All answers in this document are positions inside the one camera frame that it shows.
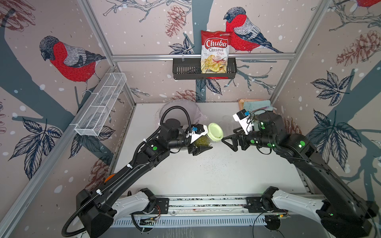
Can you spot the white wire mesh shelf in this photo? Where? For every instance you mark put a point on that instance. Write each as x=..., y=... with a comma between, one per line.
x=98, y=112

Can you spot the green lid mung bean jar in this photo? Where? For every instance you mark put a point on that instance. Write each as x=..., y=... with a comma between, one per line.
x=214, y=135

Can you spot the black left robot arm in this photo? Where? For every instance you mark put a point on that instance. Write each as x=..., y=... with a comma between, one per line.
x=97, y=209

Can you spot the orange round object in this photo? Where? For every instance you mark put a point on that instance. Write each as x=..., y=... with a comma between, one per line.
x=109, y=177

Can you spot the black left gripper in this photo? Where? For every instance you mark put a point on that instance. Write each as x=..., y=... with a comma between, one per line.
x=196, y=150

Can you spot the pink serving tray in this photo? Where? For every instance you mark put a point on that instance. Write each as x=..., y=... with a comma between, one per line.
x=241, y=101

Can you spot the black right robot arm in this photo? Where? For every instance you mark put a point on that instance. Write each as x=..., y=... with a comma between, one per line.
x=342, y=212

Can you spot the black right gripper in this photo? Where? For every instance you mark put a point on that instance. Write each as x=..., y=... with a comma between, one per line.
x=242, y=138

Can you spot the clear plastic bin liner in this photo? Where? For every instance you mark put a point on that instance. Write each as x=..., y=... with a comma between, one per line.
x=194, y=111

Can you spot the dark grey wall shelf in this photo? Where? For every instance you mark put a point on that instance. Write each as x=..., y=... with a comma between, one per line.
x=190, y=69

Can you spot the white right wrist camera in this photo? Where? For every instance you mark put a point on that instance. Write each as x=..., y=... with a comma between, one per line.
x=247, y=120

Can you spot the Chuba cassava chips bag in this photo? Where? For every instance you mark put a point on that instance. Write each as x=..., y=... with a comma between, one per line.
x=215, y=47

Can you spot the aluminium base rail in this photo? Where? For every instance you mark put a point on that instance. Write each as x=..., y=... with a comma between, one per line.
x=207, y=205

